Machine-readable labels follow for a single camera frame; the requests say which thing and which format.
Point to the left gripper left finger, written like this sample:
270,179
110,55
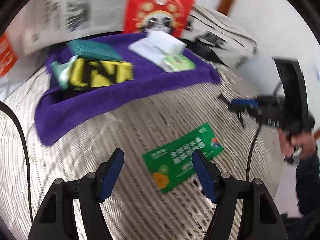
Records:
107,175

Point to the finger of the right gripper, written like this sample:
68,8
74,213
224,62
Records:
244,103

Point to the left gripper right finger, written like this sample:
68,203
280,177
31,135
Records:
208,174

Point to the yellow black mesh pouch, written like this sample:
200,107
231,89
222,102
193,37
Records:
88,75

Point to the person's right hand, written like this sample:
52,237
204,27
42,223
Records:
306,140

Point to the green printed plastic bag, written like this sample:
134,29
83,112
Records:
171,164

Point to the striped bed quilt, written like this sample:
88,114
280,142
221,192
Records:
136,208

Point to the white Nike waist bag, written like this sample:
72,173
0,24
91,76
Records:
229,42

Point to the purple towel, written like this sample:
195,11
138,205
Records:
59,111

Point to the green wet wipes pack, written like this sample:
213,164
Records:
177,63

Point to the white sponge block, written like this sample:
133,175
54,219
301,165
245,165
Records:
166,42

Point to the mint green cloth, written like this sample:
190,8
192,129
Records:
62,72

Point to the white mesh cloth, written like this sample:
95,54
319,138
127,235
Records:
148,51

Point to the teal ribbed cloth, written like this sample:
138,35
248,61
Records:
93,50

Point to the red paper bag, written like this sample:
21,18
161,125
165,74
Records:
169,16

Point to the white Miniso plastic bag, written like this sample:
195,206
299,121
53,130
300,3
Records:
14,71

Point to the newspaper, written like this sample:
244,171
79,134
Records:
50,22

